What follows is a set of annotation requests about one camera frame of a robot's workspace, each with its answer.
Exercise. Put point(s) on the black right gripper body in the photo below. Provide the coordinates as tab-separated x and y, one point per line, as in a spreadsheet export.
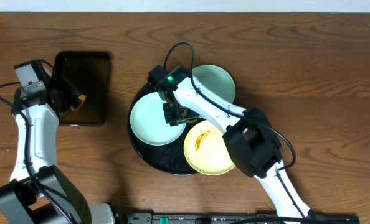
178	114

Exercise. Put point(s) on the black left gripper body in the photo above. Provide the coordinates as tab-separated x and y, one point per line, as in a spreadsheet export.
61	96

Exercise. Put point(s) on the mint plate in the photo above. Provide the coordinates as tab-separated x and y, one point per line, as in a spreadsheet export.
217	80
148	123

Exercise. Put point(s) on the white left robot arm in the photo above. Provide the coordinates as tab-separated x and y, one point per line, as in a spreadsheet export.
38	192

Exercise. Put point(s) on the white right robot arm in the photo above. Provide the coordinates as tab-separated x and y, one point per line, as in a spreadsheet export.
252	144

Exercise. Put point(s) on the black rectangular water tray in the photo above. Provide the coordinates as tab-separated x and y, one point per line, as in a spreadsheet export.
89	72

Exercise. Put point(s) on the round black serving tray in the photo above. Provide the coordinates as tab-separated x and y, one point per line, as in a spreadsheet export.
168	158

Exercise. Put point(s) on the yellow plate with sauce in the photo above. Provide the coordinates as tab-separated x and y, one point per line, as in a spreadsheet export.
205	150

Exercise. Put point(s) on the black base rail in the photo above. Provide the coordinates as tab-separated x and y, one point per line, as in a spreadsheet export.
148	218

